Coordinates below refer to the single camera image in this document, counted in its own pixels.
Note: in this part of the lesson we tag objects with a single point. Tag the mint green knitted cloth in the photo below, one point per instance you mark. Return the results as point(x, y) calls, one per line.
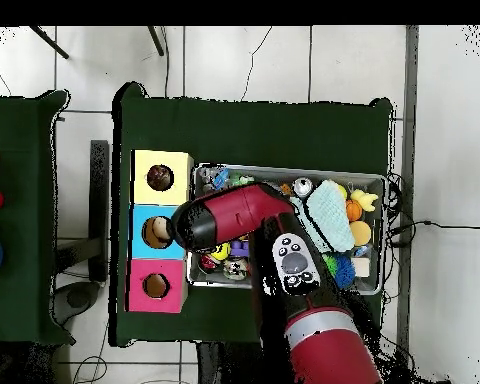
point(330, 214)

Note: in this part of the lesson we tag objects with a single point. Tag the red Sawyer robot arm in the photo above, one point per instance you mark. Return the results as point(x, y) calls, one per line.
point(240, 212)

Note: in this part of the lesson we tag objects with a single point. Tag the clear shallow bin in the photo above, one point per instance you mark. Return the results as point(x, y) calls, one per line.
point(372, 282)

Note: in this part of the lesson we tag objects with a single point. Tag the green spiky ball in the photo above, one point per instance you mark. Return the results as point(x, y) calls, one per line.
point(242, 181)

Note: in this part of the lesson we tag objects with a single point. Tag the crushed plastic water bottle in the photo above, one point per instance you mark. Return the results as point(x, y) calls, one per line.
point(210, 178)

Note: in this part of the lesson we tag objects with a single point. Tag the dark green table cloth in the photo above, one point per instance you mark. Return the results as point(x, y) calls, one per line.
point(248, 128)

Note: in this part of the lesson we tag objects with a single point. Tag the green fuzzy monster toy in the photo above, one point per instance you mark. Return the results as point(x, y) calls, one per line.
point(330, 265)

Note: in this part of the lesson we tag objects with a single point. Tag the small orange basketball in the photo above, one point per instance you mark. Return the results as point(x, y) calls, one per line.
point(353, 210)

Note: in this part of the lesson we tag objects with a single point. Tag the pale orange round sponge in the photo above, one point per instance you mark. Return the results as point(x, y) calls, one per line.
point(360, 233)

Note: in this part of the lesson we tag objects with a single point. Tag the black tripod leg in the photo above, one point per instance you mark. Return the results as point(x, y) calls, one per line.
point(156, 40)
point(48, 42)

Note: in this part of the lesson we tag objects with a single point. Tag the green covered side table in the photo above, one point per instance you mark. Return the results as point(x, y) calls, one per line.
point(16, 160)

